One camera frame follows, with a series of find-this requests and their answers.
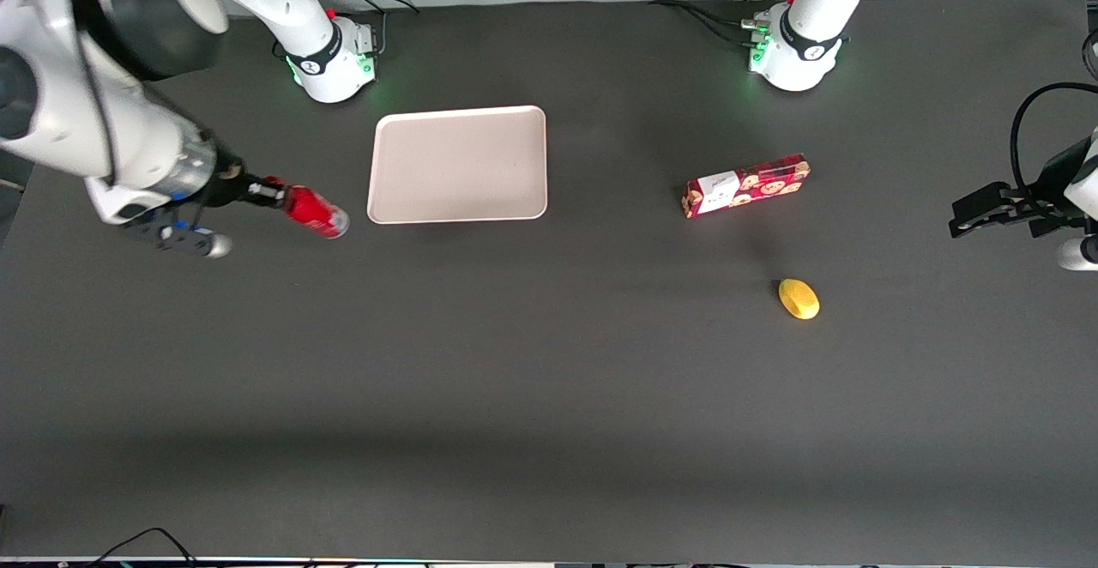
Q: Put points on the red coke bottle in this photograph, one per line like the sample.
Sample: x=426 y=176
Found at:
x=313 y=212

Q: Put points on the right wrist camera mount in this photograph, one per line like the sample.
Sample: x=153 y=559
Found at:
x=184 y=238

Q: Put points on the beige plastic tray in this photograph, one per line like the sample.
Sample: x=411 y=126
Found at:
x=459 y=165

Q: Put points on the red cookie box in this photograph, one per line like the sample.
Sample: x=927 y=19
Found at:
x=746 y=186

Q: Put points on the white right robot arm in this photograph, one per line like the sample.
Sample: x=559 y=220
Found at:
x=86 y=122

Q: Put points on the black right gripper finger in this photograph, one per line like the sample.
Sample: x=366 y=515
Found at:
x=268 y=200
x=256 y=181

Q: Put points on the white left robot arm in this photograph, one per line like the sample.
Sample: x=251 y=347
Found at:
x=798 y=53

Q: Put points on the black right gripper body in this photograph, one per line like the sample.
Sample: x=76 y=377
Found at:
x=228 y=188

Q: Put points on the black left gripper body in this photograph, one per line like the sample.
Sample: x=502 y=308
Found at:
x=1052 y=175

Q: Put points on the yellow lemon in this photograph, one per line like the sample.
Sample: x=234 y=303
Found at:
x=799 y=299

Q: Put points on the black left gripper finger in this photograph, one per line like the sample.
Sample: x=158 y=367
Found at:
x=978 y=226
x=986 y=199

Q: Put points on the dark grey table mat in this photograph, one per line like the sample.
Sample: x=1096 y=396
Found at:
x=549 y=396

